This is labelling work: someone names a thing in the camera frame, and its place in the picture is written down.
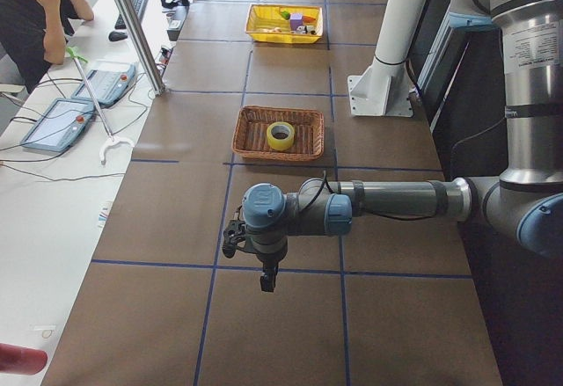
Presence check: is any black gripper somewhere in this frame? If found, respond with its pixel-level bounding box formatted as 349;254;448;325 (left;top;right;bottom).
253;240;288;292

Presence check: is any yellow clear tape roll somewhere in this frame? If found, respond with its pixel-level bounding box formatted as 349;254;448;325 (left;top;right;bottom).
267;121;295;151

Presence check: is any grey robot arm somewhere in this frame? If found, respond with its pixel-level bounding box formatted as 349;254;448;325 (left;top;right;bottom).
223;0;562;292

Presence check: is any brown wicker basket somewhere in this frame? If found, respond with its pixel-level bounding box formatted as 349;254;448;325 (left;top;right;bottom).
232;106;325;162

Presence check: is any yellow plastic woven basket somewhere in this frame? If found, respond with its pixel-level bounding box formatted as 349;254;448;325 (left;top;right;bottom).
245;4;324;44

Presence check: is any far teach pendant tablet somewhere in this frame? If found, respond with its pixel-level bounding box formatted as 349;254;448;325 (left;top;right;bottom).
80;60;136;108

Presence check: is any teach pendant tablet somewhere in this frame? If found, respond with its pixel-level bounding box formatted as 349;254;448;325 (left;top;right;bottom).
80;60;136;108
20;98;95;152

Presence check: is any purple toy block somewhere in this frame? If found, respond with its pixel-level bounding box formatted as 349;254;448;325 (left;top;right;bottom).
289;12;306;33

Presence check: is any near teach pendant tablet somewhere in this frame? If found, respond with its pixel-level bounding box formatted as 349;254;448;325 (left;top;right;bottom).
20;98;95;152

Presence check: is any red cylinder object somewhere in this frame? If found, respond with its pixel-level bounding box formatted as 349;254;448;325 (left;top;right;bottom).
1;343;48;375

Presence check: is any black computer mouse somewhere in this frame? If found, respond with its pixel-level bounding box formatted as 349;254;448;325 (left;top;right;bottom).
108;31;128;42

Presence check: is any white reacher grabber stick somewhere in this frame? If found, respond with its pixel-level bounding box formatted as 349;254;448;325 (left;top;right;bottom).
66;47;135;165

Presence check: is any black keyboard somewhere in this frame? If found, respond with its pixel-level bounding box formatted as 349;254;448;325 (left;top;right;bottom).
114;0;149;30

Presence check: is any person in black shirt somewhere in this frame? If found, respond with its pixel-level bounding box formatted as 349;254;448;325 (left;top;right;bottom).
1;0;94;92

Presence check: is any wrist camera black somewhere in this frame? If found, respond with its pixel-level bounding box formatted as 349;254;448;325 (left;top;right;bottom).
222;219;246;259

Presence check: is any aluminium frame post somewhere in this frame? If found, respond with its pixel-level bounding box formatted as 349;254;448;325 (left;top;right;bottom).
114;0;165;96

